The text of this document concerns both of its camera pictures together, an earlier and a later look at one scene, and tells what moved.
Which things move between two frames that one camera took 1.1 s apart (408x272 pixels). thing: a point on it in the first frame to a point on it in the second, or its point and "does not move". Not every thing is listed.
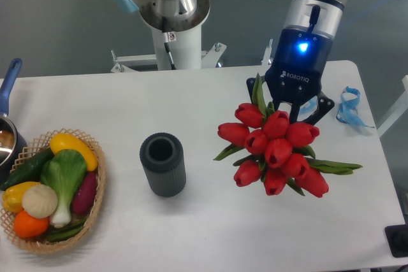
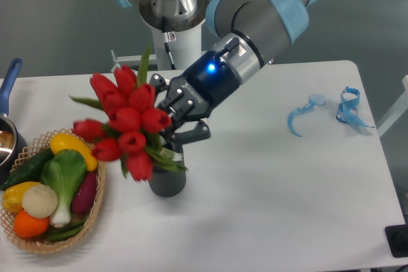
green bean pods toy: [60, 234] does not move
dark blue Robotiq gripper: [296, 71] to [207, 83]
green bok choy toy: [65, 173] does not move
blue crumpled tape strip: [347, 112] does not move
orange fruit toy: [28, 226] does not move
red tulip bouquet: [270, 150] to [130, 128]
